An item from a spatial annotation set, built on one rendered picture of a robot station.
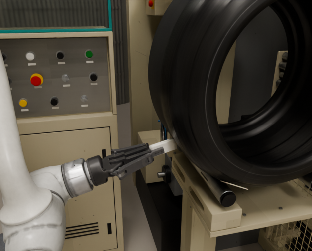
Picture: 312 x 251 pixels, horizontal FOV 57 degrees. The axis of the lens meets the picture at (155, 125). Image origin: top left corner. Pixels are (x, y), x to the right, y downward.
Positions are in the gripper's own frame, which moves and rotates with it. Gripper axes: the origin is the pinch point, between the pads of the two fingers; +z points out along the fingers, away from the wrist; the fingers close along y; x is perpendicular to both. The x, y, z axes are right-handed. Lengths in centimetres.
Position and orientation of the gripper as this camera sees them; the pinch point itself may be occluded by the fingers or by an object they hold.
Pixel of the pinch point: (162, 147)
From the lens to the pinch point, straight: 78.1
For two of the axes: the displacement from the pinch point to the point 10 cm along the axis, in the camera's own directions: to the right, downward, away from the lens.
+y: -2.4, -3.6, 9.0
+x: 2.4, 8.8, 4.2
